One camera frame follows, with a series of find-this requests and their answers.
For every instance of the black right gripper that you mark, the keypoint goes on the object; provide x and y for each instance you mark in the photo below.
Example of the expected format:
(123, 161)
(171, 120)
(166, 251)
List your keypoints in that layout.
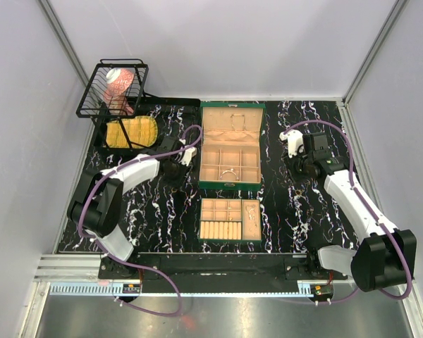
(302, 155)

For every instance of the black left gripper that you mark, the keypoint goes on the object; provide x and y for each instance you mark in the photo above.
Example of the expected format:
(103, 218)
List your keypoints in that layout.
(185, 172)

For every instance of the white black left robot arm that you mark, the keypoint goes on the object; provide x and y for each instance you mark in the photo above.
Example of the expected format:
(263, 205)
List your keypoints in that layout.
(96, 203)

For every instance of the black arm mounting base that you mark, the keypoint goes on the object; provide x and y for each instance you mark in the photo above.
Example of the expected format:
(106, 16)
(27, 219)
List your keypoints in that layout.
(219, 273)

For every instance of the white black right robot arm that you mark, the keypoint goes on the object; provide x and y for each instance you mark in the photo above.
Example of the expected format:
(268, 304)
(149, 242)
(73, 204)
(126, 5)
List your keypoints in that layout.
(385, 256)

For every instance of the green jewelry box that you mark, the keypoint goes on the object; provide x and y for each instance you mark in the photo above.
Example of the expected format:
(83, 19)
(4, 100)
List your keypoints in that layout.
(230, 153)

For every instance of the green jewelry tray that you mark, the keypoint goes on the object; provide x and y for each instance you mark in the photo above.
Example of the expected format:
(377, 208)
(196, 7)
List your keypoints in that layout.
(235, 220)

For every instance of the yellow woven tray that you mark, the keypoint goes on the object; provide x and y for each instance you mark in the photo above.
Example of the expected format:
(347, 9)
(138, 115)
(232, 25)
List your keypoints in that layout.
(139, 132)

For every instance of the black marble pattern mat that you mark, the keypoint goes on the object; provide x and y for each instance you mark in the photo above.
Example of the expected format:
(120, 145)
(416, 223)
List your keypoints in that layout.
(158, 218)

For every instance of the red patterned cup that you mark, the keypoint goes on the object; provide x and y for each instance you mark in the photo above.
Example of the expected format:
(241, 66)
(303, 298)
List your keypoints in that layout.
(118, 81)

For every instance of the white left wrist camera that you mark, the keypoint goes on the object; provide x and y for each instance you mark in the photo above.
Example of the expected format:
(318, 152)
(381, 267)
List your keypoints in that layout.
(185, 157)

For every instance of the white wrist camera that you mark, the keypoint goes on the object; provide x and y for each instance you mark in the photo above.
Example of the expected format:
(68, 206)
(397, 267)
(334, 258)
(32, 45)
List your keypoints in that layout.
(185, 157)
(294, 140)

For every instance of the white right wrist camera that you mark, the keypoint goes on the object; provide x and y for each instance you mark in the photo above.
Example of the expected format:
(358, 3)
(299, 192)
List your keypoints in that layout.
(294, 140)

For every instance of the black wire dish rack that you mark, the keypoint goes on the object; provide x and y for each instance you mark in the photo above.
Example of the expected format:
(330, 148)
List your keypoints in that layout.
(173, 115)

